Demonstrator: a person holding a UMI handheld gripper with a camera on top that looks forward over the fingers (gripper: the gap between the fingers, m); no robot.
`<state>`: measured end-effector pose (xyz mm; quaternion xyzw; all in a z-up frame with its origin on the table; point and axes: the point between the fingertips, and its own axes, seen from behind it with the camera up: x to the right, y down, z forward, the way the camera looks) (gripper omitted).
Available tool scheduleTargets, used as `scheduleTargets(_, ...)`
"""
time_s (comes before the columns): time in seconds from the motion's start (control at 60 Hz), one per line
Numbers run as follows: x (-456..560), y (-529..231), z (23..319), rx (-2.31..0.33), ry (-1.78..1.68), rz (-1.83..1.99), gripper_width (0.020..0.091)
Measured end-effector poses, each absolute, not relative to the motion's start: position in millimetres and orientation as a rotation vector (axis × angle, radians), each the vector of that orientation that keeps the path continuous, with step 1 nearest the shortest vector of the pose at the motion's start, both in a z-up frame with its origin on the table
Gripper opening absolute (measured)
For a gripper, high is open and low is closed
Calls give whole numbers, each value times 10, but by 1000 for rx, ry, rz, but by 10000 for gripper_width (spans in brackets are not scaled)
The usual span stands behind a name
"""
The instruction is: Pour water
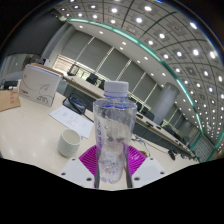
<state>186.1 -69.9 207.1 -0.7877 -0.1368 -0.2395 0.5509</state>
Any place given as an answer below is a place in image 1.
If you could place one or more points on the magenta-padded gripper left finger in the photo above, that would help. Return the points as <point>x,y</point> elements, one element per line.
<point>87,159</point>

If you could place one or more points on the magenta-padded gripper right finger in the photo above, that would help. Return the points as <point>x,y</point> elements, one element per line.
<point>137,160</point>

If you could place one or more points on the clear plastic water bottle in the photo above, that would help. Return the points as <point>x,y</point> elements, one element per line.
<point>115,133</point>

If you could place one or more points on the white ceramic mug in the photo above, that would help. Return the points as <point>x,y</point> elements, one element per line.
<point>68,146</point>

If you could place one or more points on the black desk microphone base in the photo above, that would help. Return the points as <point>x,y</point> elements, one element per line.
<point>171,155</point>

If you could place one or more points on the white paper sheet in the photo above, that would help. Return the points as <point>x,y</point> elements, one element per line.
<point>70,120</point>

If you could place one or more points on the grey round column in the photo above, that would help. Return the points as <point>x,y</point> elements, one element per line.
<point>165,103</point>

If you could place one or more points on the long curved conference desk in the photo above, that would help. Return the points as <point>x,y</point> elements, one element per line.
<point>83,87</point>

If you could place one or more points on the row of black office chairs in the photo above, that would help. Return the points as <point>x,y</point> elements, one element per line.
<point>91,79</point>

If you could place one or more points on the white printed carton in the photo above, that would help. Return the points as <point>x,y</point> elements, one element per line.
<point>38,85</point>

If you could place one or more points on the small dark desk monitor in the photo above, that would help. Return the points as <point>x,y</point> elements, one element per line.
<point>72,70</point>

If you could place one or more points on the flat brown cardboard piece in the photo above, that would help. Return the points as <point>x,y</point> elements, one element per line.
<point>8,100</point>

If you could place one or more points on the round ceiling lights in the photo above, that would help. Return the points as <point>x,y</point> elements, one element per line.
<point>148,8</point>

